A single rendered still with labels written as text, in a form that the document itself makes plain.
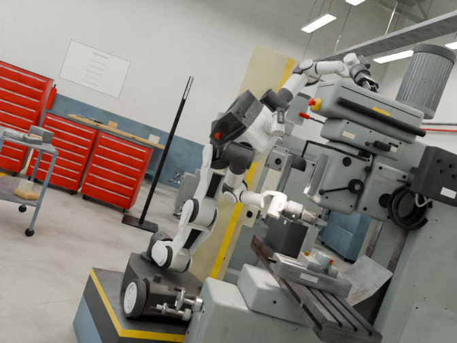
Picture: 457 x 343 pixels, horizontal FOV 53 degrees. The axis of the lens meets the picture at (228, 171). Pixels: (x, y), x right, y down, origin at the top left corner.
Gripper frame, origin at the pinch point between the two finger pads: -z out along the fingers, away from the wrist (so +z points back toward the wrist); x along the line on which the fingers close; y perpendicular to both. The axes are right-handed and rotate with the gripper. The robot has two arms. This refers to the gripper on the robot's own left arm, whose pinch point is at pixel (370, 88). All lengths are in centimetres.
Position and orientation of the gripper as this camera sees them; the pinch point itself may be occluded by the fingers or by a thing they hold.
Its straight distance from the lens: 237.4
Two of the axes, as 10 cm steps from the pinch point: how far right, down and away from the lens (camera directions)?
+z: -1.6, -6.4, 7.6
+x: -8.6, -2.9, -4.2
